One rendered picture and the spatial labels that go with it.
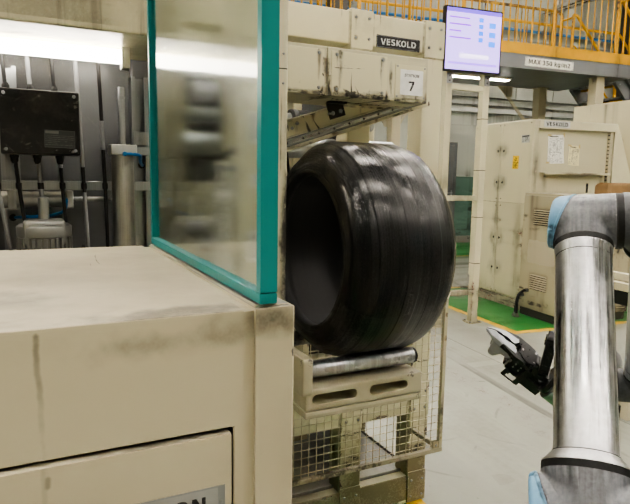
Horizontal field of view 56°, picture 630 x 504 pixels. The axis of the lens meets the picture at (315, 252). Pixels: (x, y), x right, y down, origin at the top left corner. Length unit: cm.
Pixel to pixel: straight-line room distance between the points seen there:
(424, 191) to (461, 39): 421
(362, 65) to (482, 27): 393
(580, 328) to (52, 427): 95
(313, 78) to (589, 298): 102
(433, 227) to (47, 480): 111
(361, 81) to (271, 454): 144
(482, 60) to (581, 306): 464
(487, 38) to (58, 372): 546
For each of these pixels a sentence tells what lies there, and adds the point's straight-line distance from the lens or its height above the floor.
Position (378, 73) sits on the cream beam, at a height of 172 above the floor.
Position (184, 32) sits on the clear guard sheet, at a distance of 90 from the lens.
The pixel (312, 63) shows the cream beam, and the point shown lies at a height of 173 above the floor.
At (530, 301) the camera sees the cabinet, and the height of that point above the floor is 16.
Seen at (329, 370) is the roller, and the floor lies 90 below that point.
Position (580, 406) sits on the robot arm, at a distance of 118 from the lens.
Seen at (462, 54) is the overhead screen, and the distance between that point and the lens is 564.
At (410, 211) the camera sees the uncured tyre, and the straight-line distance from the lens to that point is 145.
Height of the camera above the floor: 140
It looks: 8 degrees down
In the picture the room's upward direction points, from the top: 1 degrees clockwise
